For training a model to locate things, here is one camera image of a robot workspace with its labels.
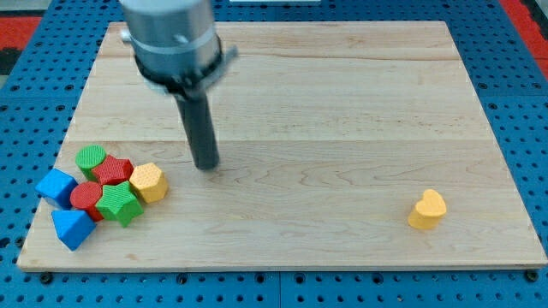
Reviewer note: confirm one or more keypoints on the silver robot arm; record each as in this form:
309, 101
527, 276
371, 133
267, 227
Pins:
176, 45

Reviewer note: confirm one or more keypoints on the wooden board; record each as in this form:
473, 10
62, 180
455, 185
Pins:
328, 135

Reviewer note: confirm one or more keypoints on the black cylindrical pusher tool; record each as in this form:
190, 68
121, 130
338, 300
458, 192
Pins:
196, 120

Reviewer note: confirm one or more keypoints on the yellow hexagon block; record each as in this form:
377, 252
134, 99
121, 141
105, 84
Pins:
148, 181

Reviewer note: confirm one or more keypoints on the green star block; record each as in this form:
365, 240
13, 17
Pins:
118, 203

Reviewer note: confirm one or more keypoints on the red star block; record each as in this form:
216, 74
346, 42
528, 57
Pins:
113, 171

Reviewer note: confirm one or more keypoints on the yellow heart block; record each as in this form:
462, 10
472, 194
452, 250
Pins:
428, 211

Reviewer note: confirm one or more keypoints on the green cylinder block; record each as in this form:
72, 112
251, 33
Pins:
89, 157

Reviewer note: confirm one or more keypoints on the red cylinder block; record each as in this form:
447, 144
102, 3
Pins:
85, 197

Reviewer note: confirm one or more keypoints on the blue triangle block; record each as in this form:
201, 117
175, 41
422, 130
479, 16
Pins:
72, 227

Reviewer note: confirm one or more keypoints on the blue cube block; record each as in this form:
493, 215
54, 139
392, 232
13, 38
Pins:
56, 187

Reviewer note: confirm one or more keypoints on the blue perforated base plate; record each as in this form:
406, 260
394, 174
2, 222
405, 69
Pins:
47, 51

